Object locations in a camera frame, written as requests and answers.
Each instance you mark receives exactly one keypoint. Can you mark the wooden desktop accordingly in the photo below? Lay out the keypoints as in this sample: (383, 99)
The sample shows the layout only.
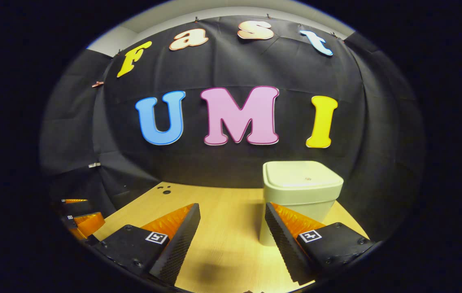
(223, 228)

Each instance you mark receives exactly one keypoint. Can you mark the silver cloth clip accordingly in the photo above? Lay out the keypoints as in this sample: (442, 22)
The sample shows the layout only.
(94, 165)

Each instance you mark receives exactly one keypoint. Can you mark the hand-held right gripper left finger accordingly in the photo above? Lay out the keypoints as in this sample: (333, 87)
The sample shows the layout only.
(178, 244)

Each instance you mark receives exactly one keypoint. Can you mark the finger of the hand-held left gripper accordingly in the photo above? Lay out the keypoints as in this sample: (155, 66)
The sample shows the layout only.
(74, 200)
(88, 223)

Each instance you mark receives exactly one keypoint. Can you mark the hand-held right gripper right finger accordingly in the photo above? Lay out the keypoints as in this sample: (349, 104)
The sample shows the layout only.
(286, 244)

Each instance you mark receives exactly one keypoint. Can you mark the pink cloth clip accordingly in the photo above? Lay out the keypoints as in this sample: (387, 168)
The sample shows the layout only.
(97, 84)

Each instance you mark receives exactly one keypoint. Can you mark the light green garbage bin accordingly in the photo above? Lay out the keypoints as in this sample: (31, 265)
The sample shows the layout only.
(302, 177)

